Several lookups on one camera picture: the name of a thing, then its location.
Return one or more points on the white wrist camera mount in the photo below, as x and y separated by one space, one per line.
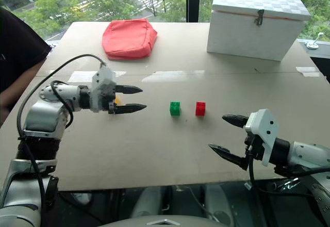
103 78
265 129

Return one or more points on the white wooden box with latch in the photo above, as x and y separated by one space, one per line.
245 36

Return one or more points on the black window frame post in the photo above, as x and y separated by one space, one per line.
192 7

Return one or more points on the red toy brick cube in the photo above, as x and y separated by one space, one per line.
200 109

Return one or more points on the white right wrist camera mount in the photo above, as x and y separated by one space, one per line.
265 129

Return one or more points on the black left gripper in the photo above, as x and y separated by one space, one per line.
109 93

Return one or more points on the small white lamp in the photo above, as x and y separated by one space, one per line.
313 44

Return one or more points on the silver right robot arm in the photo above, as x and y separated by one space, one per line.
309 154

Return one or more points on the yellow toy brick cube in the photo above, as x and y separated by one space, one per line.
118 100

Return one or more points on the red fabric pouch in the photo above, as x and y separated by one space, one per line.
126 38

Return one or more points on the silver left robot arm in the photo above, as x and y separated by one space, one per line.
43 118

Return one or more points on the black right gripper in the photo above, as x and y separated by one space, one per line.
255 151

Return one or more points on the green toy brick cube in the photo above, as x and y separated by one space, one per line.
175 109

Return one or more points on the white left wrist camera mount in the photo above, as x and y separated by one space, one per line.
103 78

